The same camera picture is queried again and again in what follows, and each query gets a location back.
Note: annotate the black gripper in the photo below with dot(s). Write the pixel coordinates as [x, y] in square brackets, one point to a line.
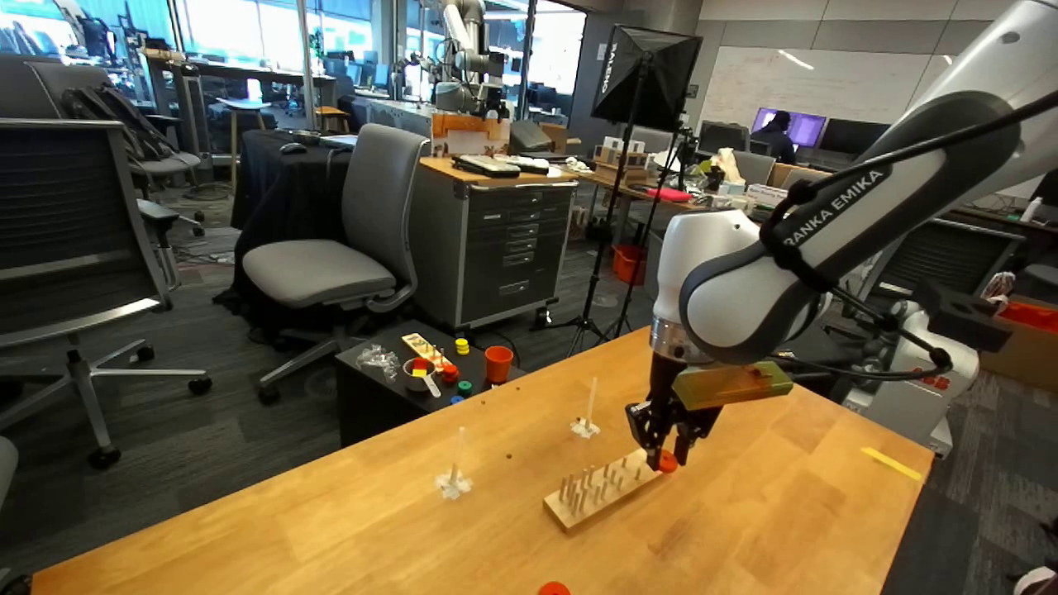
[659, 416]

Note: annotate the orange disc with hole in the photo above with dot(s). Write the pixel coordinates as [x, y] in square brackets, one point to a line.
[665, 465]

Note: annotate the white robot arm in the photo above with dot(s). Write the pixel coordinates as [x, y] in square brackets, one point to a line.
[735, 289]

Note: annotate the white ABB robot base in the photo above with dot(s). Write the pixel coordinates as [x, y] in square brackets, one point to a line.
[916, 407]

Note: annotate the wooden peg rack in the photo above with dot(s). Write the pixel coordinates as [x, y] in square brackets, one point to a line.
[582, 497]

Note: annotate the orange disc at table edge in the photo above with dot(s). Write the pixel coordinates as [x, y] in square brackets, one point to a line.
[552, 591]

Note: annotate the clear plastic stand far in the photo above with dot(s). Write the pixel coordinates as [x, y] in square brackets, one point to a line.
[585, 426]

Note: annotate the red bucket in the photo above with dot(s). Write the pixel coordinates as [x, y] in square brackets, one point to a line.
[630, 267]

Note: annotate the orange cup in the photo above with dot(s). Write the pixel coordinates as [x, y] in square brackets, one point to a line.
[497, 363]

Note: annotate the yellow tape strip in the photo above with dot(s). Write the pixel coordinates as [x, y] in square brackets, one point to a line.
[891, 465]

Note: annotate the grey drawer cabinet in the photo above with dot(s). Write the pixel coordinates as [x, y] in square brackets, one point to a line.
[486, 250]

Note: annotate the black low side table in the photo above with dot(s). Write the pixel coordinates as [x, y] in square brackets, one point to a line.
[381, 381]

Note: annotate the purple computer monitor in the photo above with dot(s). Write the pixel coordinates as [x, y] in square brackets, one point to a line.
[805, 131]

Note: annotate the grey office chair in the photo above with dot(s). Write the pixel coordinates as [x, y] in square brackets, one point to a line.
[367, 270]

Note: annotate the black softbox light stand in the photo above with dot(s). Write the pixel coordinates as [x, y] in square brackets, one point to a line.
[642, 85]

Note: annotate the black mesh office chair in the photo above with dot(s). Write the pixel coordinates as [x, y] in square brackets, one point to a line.
[72, 256]

